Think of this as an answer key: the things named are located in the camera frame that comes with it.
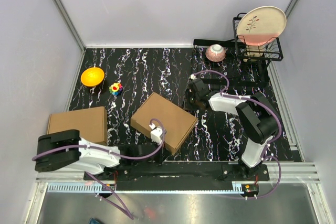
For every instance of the pink patterned bowl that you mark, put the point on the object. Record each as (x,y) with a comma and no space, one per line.
(215,53)

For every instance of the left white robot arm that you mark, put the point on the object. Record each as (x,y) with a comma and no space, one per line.
(68,150)

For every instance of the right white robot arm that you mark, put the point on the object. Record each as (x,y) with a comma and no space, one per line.
(256,115)

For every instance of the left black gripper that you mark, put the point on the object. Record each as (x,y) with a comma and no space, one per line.
(161,155)

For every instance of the rainbow plush flower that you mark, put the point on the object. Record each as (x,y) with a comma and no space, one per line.
(116,89)

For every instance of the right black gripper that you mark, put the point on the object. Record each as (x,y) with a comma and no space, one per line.
(186,103)

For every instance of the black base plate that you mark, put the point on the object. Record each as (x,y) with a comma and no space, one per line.
(228,171)

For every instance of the black wire dish rack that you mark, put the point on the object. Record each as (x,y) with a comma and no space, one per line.
(244,66)

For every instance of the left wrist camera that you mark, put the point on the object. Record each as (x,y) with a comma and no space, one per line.
(156,134)

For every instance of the orange bowl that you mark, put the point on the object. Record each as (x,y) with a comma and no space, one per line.
(92,77)

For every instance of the brown cardboard box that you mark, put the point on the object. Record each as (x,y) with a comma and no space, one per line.
(177,122)
(91,123)

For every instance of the cream pink plate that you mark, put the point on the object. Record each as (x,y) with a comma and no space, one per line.
(261,25)

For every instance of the folded brown cardboard box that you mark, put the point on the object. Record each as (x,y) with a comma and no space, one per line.
(91,123)

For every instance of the aluminium rail frame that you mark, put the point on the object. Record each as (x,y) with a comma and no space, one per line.
(293,194)

